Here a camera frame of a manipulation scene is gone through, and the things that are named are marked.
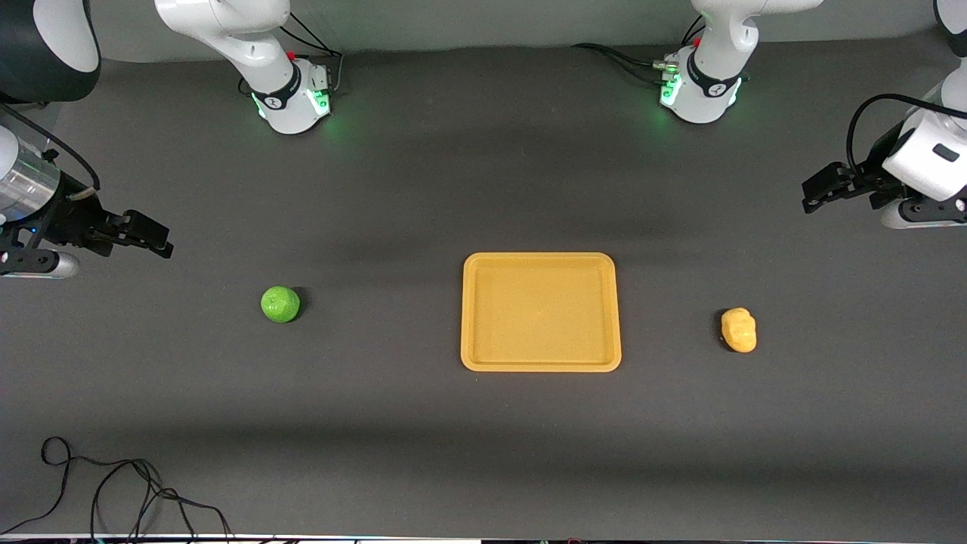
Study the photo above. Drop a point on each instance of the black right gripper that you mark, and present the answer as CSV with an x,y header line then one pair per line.
x,y
70,219

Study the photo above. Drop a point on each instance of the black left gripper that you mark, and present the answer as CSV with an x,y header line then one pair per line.
x,y
869,179

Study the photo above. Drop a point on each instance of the green apple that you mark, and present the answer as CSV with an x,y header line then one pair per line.
x,y
280,304

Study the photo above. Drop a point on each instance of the yellow potato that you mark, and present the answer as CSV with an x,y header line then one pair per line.
x,y
739,330

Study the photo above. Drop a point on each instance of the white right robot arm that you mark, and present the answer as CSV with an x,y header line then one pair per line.
x,y
281,98

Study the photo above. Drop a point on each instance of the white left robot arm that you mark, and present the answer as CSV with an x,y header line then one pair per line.
x,y
710,91

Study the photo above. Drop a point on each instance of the yellow plastic tray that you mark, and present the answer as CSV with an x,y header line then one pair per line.
x,y
540,313

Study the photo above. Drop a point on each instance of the dark grey table mat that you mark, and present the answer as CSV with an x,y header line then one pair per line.
x,y
483,189

